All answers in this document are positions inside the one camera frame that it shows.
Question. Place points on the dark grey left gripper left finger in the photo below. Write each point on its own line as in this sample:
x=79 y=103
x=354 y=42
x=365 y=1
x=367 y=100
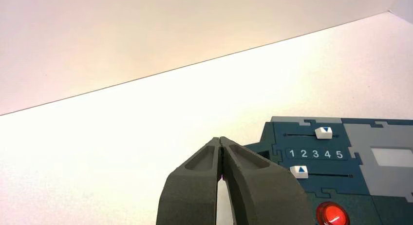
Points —
x=187 y=197

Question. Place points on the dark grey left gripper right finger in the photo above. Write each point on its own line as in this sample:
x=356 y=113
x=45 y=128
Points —
x=264 y=197

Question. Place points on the white slider cap blue triangle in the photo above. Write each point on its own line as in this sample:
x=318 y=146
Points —
x=298 y=172
x=323 y=133

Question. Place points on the teal and grey control box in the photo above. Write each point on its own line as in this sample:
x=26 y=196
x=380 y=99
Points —
x=322 y=188

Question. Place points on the red round push button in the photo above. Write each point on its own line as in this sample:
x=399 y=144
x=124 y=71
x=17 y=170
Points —
x=332 y=215

